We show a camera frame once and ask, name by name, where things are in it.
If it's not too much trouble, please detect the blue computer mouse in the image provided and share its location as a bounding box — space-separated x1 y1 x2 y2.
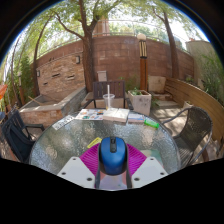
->
99 135 129 176

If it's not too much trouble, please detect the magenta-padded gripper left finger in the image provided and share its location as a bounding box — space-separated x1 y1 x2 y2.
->
56 143 102 190

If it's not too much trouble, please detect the raised stone garden bed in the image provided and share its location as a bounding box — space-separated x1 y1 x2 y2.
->
18 87 88 129

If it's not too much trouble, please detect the thin curved tree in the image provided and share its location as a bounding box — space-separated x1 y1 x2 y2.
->
31 13 56 98

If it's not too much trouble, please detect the small pale book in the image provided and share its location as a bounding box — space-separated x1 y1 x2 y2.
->
127 113 146 124

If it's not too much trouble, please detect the dark wooden slat chair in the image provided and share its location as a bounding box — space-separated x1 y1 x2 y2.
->
83 79 134 111

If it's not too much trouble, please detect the grey wall utility box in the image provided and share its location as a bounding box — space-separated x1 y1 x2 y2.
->
96 70 108 83

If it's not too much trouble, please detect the square concrete planter with plant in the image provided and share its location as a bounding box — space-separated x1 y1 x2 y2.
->
127 88 153 117

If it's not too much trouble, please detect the brown wicker mesh chair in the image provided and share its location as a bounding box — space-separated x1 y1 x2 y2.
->
162 105 214 168

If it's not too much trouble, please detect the white book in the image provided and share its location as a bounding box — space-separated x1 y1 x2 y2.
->
102 107 130 124

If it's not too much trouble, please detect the clear plastic cup with straw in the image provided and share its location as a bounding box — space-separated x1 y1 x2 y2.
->
102 84 116 111

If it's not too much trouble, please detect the dark slatted armchair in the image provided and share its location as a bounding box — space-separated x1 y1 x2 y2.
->
0 108 45 164

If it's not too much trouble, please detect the colourful open magazine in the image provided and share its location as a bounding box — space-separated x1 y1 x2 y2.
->
75 108 106 121

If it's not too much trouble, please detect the wooden garden lamp post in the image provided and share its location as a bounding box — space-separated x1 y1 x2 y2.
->
136 32 149 92

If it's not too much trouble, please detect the slender dark tree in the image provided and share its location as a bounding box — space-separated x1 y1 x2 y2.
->
153 8 180 79

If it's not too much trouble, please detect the floral pink mouse pad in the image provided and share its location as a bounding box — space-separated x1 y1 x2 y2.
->
99 148 164 190

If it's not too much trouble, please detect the thick forked tree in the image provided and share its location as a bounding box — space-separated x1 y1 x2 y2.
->
49 0 124 94

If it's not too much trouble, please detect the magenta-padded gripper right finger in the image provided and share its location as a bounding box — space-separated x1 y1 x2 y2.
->
125 143 169 190

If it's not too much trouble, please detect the curved wooden bench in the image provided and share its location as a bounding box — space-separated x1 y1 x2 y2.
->
164 77 224 143

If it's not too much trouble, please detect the black and white leaflet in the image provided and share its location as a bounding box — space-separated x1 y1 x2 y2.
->
51 114 76 131

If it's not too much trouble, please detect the pale stone block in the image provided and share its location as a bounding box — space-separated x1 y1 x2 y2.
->
148 75 167 94

